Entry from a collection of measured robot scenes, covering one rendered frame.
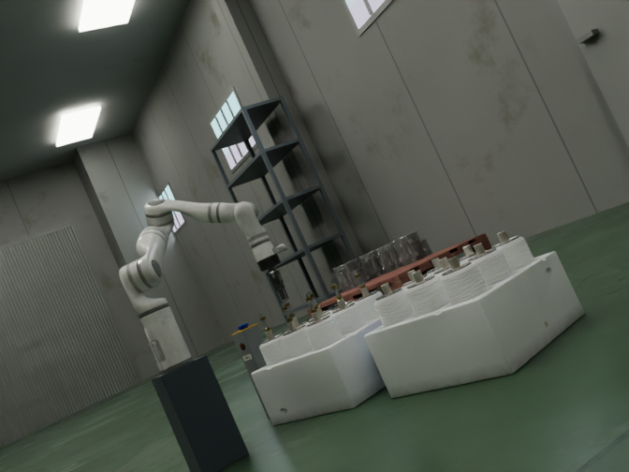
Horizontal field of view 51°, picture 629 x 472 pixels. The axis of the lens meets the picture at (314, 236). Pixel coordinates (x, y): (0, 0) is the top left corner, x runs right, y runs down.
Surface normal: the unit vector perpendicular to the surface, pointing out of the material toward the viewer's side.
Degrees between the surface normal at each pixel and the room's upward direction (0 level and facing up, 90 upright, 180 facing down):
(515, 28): 90
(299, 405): 90
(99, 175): 90
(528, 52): 90
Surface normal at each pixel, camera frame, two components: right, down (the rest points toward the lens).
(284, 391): -0.67, 0.25
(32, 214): 0.41, -0.25
